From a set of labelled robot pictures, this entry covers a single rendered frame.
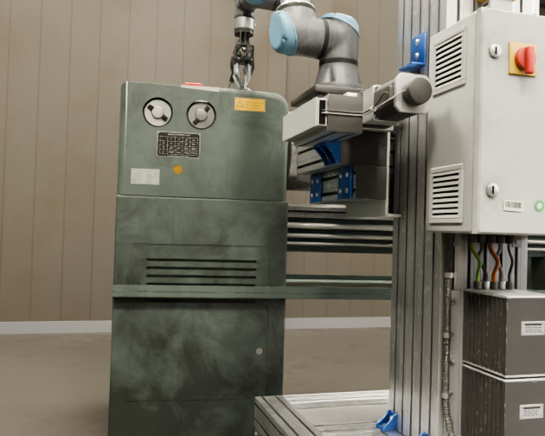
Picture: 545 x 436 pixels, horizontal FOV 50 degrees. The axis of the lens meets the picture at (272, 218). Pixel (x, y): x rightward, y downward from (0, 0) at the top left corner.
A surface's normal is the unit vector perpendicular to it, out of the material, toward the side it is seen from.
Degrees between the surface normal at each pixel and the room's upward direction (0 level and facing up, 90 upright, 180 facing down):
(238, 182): 90
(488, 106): 90
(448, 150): 90
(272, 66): 90
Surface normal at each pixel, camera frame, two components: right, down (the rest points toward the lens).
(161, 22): 0.28, -0.01
